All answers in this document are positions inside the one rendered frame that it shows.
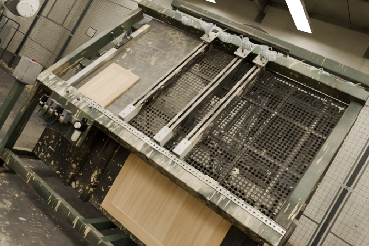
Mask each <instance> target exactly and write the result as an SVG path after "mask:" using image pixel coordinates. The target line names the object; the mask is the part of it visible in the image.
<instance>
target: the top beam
mask: <svg viewBox="0 0 369 246"><path fill-rule="evenodd" d="M138 7H140V8H142V10H143V13H144V14H147V15H149V16H151V17H153V18H156V19H158V20H160V21H162V22H164V23H167V24H169V25H171V26H173V27H176V28H178V29H180V30H182V31H184V32H187V33H189V34H191V35H193V36H196V37H198V38H201V37H202V36H203V35H204V34H205V31H203V30H202V29H200V26H201V23H200V22H199V21H195V22H194V23H193V25H192V26H187V25H184V24H183V23H182V22H181V18H182V15H181V13H178V12H176V11H174V10H171V9H169V8H167V7H164V6H162V5H159V4H157V3H154V2H152V1H149V0H141V1H139V2H138ZM240 43H241V41H240V39H239V38H238V37H236V38H233V39H232V41H231V42H230V43H227V42H223V41H221V40H220V39H219V38H218V36H217V37H215V38H214V39H213V44H214V45H216V46H218V47H220V48H223V49H225V50H227V51H229V52H232V53H234V52H235V51H236V50H237V49H238V48H240ZM260 52H261V47H259V46H257V47H255V48H254V49H253V50H252V51H251V52H250V53H249V54H248V55H247V59H248V60H250V61H253V60H254V59H255V58H256V57H257V56H258V55H259V53H260ZM265 68H268V69H270V70H272V71H274V72H277V73H279V74H281V75H283V76H285V77H288V78H290V79H292V80H294V81H296V82H299V83H301V84H303V85H306V86H308V87H310V88H313V89H315V90H317V91H319V92H321V93H324V94H326V95H328V96H330V97H333V98H335V99H337V100H339V101H341V102H344V103H346V104H348V105H349V104H350V102H352V101H354V102H357V103H359V104H361V105H362V108H363V107H364V105H365V104H366V102H367V100H368V98H369V92H367V91H365V90H362V89H360V88H358V87H355V86H353V85H350V84H348V83H346V82H343V81H341V80H339V79H336V78H334V77H331V76H329V75H326V74H324V73H322V72H319V71H317V70H315V69H312V68H310V67H308V66H305V65H303V64H300V63H298V62H295V61H293V60H291V59H288V58H286V57H283V56H280V57H277V58H276V59H275V61H268V62H267V63H266V65H265Z"/></svg>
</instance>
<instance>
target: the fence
mask: <svg viewBox="0 0 369 246"><path fill-rule="evenodd" d="M146 25H147V24H145V25H144V26H146ZM144 26H143V27H144ZM143 27H141V28H140V29H143V30H142V31H141V32H138V31H139V30H140V29H139V30H137V31H136V32H135V33H133V34H132V35H131V36H132V37H133V39H131V40H130V41H128V42H127V43H126V44H124V45H123V46H122V47H120V48H119V49H116V48H112V49H111V50H110V51H108V52H107V53H105V54H104V55H103V56H101V57H100V58H98V59H97V60H96V61H94V62H93V63H92V64H90V65H89V66H88V67H86V68H84V69H83V70H82V71H80V72H79V73H78V74H76V75H75V76H74V77H72V78H71V79H69V80H68V81H67V82H66V83H68V84H69V85H71V86H75V85H76V84H77V83H79V82H80V81H81V80H83V79H84V78H85V77H87V76H88V75H89V74H91V73H92V72H94V71H95V70H96V69H98V68H99V67H100V66H102V65H103V64H104V63H106V62H107V61H108V60H110V59H111V58H112V57H114V56H115V55H117V54H118V53H119V52H121V51H122V50H123V49H125V48H126V47H127V46H129V45H130V44H131V43H133V42H134V41H135V40H137V39H138V38H140V37H141V36H142V35H144V34H145V33H146V32H148V31H149V30H150V26H149V25H148V27H146V28H143Z"/></svg>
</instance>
